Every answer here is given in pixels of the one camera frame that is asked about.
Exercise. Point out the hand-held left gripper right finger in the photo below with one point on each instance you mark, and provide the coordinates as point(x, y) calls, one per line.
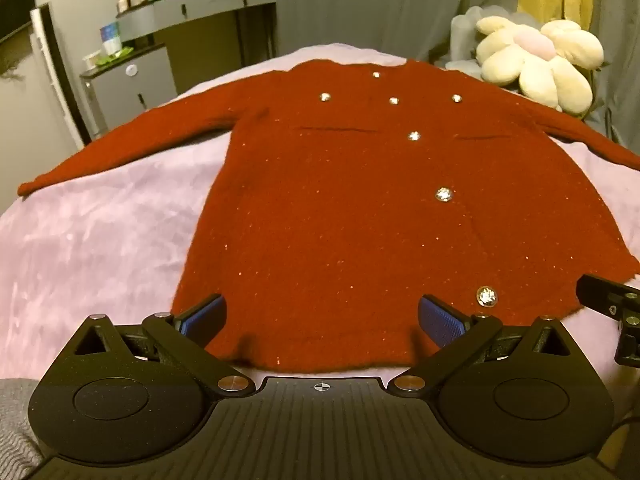
point(442, 320)

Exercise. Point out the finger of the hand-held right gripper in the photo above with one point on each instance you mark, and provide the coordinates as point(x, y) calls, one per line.
point(607, 295)

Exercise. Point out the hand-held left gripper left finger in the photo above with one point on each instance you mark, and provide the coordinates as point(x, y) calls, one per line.
point(205, 317)

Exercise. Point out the red knit sweater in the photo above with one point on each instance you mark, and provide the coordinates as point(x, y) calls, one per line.
point(325, 210)

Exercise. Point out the pink blanket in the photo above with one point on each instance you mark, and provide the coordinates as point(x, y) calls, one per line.
point(100, 240)

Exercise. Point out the grey knit cloth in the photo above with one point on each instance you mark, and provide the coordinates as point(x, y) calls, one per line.
point(17, 425)

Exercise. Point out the cream flower plush pillow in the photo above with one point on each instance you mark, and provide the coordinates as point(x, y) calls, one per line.
point(530, 75)

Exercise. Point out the small grey cabinet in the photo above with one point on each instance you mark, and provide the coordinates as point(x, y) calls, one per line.
point(130, 90)

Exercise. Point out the grey curtain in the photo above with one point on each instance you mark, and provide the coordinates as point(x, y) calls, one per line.
point(620, 20)
point(375, 5)

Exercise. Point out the green packet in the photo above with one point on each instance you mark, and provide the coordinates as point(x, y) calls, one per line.
point(116, 56)

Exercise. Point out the white standing panel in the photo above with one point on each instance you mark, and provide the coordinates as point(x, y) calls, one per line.
point(55, 80)

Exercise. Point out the small white box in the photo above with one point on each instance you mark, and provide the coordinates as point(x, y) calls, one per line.
point(92, 60)

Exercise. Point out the blue and white box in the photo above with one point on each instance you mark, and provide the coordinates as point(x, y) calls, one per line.
point(110, 39)

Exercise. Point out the grey vanity dresser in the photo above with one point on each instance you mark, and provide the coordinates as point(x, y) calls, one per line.
point(210, 2)

